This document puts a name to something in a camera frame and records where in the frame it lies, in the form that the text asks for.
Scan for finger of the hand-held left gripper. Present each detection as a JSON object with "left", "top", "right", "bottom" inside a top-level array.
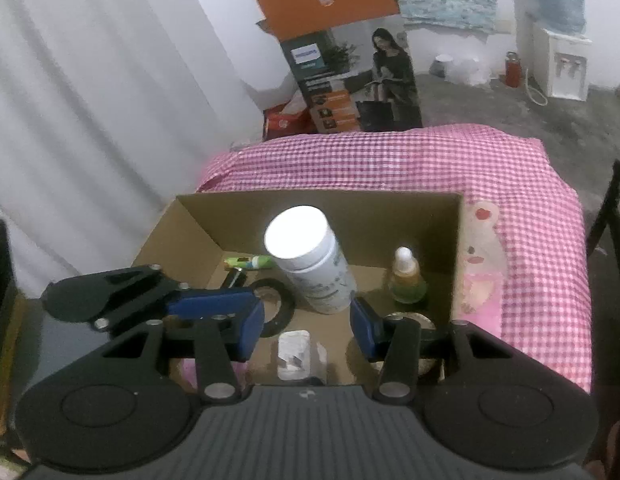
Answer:
[{"left": 92, "top": 264, "right": 261, "bottom": 333}]

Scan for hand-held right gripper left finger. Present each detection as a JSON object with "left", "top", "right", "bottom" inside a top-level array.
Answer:
[{"left": 102, "top": 300, "right": 267, "bottom": 405}]

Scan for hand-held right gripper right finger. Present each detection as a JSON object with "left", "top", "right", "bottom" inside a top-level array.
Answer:
[{"left": 350, "top": 297, "right": 513, "bottom": 403}]

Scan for black tape roll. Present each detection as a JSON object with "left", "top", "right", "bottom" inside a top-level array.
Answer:
[{"left": 250, "top": 278, "right": 295, "bottom": 337}]

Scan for white charger adapter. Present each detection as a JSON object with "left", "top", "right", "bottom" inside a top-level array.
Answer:
[{"left": 277, "top": 330, "right": 313, "bottom": 381}]

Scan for small green tube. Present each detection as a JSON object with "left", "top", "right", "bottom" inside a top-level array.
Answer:
[{"left": 224, "top": 255, "right": 275, "bottom": 271}]

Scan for gold lidded cream jar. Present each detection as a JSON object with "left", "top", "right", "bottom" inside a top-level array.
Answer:
[{"left": 375, "top": 310, "right": 438, "bottom": 376}]

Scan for green dropper bottle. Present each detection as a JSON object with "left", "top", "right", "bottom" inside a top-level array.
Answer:
[{"left": 388, "top": 246, "right": 429, "bottom": 306}]

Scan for purple plastic lid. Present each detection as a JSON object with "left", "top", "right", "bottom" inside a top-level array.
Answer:
[{"left": 182, "top": 360, "right": 205, "bottom": 392}]

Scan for white pill bottle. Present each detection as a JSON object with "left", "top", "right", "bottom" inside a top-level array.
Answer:
[{"left": 264, "top": 206, "right": 358, "bottom": 316}]

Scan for brown cardboard box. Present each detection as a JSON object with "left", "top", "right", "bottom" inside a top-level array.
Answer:
[{"left": 127, "top": 191, "right": 466, "bottom": 391}]

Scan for pink checkered tablecloth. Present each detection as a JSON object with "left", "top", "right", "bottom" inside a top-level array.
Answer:
[{"left": 197, "top": 122, "right": 593, "bottom": 393}]

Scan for white curtain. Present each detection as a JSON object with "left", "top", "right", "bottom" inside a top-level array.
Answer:
[{"left": 0, "top": 0, "right": 301, "bottom": 311}]

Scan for orange printed appliance carton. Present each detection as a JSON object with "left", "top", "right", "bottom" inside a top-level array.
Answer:
[{"left": 253, "top": 0, "right": 425, "bottom": 136}]

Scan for white plastic bags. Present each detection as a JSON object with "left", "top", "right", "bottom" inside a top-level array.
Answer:
[{"left": 430, "top": 54, "right": 491, "bottom": 86}]

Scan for red thermos flask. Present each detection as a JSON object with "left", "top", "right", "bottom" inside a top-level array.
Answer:
[{"left": 505, "top": 51, "right": 522, "bottom": 88}]

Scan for white water dispenser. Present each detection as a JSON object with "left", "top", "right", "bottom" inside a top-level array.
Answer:
[{"left": 520, "top": 12, "right": 593, "bottom": 101}]

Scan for black chair frame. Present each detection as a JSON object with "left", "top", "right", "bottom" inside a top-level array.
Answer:
[{"left": 585, "top": 160, "right": 620, "bottom": 261}]

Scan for white dispenser cable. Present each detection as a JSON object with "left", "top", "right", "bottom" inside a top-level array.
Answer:
[{"left": 522, "top": 70, "right": 549, "bottom": 107}]

